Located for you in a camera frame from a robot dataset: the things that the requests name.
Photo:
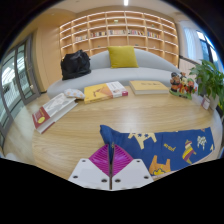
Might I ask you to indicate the yellow and white book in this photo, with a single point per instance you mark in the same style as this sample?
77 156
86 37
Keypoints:
100 91

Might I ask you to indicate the long ceiling light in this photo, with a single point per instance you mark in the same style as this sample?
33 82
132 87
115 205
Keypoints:
126 2

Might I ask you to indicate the small white and red cup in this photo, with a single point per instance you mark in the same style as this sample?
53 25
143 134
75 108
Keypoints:
205 103

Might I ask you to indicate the red and white book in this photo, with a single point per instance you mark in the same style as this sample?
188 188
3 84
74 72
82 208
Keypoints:
55 110

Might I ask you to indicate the blue printed towel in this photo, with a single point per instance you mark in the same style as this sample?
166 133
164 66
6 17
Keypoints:
173 146

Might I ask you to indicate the yellow cushion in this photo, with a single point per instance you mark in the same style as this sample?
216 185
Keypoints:
122 56

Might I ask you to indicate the dark-framed window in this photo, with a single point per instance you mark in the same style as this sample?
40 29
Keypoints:
208 50

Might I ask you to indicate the glass door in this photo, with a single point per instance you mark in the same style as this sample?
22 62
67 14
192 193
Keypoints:
16 80

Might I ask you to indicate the colourful figurine group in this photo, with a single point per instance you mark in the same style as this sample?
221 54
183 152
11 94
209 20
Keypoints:
181 86

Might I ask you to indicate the plain yellow book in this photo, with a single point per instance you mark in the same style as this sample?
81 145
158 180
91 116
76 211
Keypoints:
148 86

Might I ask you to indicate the black bag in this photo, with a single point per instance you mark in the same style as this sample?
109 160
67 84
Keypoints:
75 65

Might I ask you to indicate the grey curved sofa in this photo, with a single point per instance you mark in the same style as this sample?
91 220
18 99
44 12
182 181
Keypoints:
100 75

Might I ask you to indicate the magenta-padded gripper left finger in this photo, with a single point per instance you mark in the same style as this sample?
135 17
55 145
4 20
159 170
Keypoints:
90 175

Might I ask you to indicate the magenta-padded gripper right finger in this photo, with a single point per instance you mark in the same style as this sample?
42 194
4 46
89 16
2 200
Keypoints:
131 175

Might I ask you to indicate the wooden wall shelf unit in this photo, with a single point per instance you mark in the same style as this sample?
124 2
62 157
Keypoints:
118 40

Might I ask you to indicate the green potted plant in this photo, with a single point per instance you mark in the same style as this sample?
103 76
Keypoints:
210 78

